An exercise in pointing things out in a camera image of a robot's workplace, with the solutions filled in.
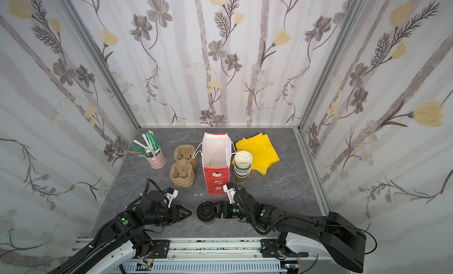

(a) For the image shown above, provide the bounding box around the black plastic cup lid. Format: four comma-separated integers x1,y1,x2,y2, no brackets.
197,202,216,222

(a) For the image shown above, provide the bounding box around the green white paper cup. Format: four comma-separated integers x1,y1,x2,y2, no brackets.
202,218,215,225

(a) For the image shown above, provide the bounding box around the red white paper bag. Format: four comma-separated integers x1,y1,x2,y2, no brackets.
192,132,235,195

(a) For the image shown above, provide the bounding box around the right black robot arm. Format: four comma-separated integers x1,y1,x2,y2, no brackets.
197,183,370,273

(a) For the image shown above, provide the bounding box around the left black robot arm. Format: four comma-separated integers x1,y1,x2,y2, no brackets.
50,178,192,274

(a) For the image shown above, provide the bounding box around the brown pulp cup carrier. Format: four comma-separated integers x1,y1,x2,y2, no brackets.
170,144,198,188

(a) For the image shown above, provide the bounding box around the stack of paper cups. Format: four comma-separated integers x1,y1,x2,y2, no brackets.
234,151,253,183

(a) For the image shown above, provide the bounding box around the pink metal bucket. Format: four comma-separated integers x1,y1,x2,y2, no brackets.
146,151,166,170

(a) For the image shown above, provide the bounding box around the yellow paper napkins stack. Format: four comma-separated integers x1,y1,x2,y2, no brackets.
235,133,280,176

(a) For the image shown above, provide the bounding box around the green and white straws bundle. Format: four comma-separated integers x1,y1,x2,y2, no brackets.
130,131,162,158

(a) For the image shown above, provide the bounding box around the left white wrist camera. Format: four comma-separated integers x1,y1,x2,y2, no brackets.
163,187,179,208

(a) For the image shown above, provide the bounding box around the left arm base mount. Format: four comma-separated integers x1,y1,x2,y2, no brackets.
145,240,171,259

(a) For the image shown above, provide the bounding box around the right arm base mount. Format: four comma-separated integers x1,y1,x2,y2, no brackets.
260,239,309,259

